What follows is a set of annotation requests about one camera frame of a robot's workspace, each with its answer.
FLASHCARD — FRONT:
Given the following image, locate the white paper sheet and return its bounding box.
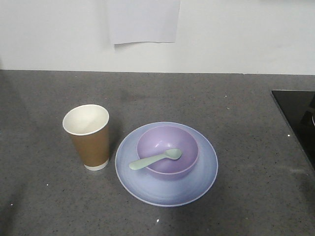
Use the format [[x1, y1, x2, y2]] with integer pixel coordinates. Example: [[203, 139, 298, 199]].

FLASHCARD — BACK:
[[107, 0, 181, 44]]

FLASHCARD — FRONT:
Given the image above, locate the light blue round plate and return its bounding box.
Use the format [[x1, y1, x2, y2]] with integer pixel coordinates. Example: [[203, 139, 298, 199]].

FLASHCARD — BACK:
[[115, 122, 218, 207]]

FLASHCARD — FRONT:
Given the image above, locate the black glass cooktop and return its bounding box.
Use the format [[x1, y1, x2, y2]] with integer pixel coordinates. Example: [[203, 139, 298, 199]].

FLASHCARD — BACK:
[[272, 89, 315, 168]]

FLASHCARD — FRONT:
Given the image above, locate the lavender plastic bowl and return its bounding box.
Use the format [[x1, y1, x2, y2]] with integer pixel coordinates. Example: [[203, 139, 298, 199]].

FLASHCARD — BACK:
[[137, 125, 199, 180]]

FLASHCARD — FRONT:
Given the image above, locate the pale green plastic spoon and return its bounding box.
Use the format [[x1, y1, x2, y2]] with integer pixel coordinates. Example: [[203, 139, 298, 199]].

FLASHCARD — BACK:
[[128, 148, 182, 170]]

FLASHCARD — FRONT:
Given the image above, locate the brown paper cup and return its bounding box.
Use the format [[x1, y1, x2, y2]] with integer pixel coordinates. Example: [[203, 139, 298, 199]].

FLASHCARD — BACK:
[[62, 104, 110, 171]]

